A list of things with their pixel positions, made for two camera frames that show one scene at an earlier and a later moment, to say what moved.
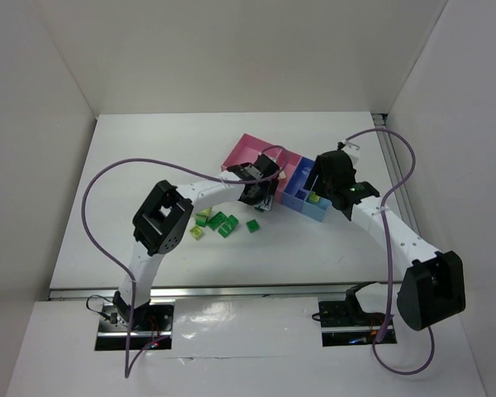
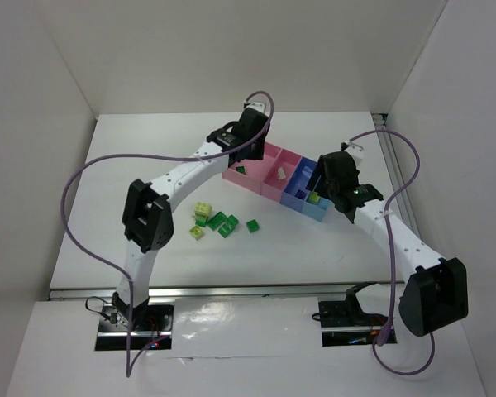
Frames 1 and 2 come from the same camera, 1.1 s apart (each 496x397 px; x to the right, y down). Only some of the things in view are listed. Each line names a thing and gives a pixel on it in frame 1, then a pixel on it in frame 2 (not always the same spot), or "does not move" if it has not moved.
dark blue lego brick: x=301 y=194 does not move
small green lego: x=252 y=226 does not move
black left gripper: x=269 y=194 to x=250 y=150
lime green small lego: x=196 y=231 does not move
